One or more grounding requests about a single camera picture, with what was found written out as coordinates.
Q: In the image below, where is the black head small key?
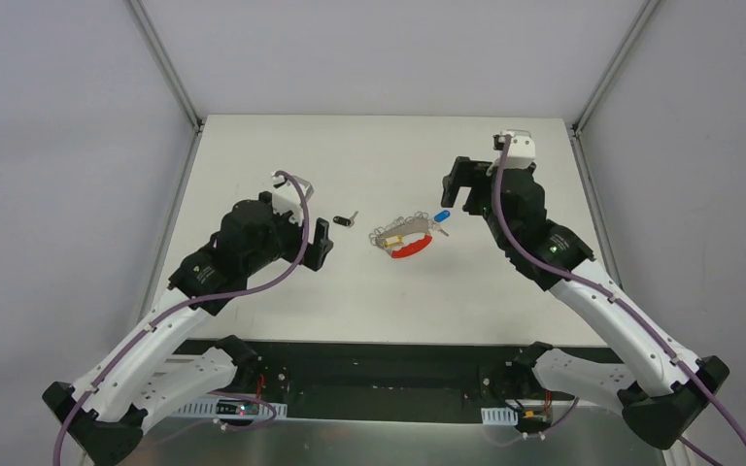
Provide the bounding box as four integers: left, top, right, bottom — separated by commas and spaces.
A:
332, 211, 359, 228

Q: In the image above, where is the red keyring holder with rings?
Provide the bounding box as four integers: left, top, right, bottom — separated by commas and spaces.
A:
368, 212, 433, 259

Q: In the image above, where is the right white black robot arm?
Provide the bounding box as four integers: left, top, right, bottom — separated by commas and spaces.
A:
441, 156, 729, 449

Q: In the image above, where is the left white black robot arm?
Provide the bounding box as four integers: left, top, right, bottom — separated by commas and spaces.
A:
43, 183, 333, 465

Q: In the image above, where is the blue head key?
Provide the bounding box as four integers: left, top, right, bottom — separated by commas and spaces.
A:
430, 210, 451, 237

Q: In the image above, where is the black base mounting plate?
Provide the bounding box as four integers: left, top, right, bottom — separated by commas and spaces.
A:
173, 339, 626, 426

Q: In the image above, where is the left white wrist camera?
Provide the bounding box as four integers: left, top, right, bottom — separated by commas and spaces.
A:
271, 172, 315, 226

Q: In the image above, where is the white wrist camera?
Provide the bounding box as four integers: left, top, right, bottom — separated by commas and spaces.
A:
271, 172, 315, 226
492, 129, 536, 170

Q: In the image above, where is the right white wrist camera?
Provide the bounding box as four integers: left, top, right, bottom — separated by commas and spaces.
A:
492, 129, 536, 170

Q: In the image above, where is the left white cable duct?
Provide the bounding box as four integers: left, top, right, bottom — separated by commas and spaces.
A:
170, 396, 288, 420

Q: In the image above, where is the white cable duct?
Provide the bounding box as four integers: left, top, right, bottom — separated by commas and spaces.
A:
170, 396, 288, 420
481, 407, 519, 426

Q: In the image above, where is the right white cable duct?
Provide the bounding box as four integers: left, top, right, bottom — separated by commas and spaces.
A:
481, 407, 519, 426

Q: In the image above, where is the left metal frame post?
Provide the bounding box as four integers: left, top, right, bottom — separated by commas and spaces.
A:
124, 0, 204, 134

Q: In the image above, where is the metal frame post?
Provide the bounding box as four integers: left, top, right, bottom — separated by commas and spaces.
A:
124, 0, 204, 134
572, 0, 663, 137

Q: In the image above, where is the right metal frame post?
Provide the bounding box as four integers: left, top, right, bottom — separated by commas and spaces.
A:
572, 0, 663, 137

